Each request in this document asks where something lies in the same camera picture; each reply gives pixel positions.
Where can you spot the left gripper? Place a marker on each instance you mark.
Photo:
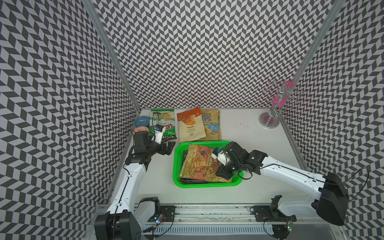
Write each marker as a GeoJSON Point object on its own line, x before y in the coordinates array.
{"type": "Point", "coordinates": [168, 149]}

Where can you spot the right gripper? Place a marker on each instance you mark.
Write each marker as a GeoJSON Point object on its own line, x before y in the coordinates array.
{"type": "Point", "coordinates": [226, 175]}

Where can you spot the orange cassava chips bag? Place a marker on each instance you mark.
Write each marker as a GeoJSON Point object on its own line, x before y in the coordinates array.
{"type": "Point", "coordinates": [190, 125]}

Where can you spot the tan orange CHIPS bag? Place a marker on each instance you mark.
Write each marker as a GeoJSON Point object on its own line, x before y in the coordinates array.
{"type": "Point", "coordinates": [200, 165]}

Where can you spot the black red Krax chips bag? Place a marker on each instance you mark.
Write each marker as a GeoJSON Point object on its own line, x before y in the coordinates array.
{"type": "Point", "coordinates": [189, 181]}

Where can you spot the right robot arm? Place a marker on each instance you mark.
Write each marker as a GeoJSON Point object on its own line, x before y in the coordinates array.
{"type": "Point", "coordinates": [326, 195]}

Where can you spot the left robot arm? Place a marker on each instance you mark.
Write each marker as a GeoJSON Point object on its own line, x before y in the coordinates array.
{"type": "Point", "coordinates": [124, 220]}

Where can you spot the green plastic basket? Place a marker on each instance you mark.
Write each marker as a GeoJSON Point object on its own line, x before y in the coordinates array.
{"type": "Point", "coordinates": [178, 162]}

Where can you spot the green white Chulo chips bag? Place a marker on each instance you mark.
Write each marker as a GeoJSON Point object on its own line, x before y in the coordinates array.
{"type": "Point", "coordinates": [165, 118]}

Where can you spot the yellow blue CHIPS bag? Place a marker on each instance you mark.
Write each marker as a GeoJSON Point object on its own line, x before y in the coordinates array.
{"type": "Point", "coordinates": [211, 121]}

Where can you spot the orange patterned bowl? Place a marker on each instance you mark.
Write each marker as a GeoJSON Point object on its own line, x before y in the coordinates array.
{"type": "Point", "coordinates": [140, 129]}

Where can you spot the blue bowl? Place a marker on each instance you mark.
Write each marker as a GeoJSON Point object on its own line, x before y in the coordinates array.
{"type": "Point", "coordinates": [142, 121]}

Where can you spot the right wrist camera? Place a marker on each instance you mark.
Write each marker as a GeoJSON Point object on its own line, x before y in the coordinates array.
{"type": "Point", "coordinates": [221, 156]}

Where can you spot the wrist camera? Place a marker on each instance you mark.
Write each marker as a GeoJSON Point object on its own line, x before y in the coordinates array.
{"type": "Point", "coordinates": [221, 156]}
{"type": "Point", "coordinates": [159, 131]}

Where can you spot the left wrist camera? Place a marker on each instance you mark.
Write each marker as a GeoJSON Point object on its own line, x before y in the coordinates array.
{"type": "Point", "coordinates": [159, 131]}

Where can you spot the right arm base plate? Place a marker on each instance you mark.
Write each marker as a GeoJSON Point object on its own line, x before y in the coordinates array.
{"type": "Point", "coordinates": [263, 213]}

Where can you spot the aluminium front rail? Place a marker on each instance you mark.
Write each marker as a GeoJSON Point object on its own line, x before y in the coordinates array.
{"type": "Point", "coordinates": [217, 214]}

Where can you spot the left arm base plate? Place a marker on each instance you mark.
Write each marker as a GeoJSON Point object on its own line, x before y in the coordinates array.
{"type": "Point", "coordinates": [169, 212]}

